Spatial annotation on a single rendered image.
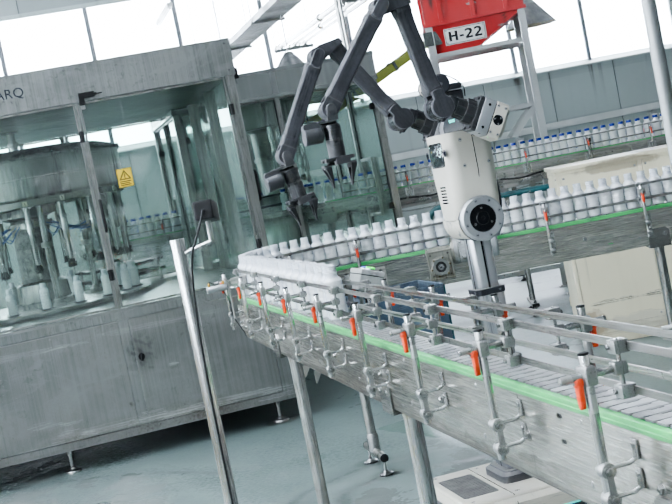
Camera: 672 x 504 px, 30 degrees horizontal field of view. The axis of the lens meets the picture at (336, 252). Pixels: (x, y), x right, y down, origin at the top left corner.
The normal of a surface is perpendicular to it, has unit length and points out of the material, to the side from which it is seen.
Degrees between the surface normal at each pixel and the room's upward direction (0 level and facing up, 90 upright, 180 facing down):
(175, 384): 90
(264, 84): 90
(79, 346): 90
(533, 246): 90
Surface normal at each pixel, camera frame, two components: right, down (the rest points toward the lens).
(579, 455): -0.95, 0.21
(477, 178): 0.27, 0.20
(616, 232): -0.08, 0.12
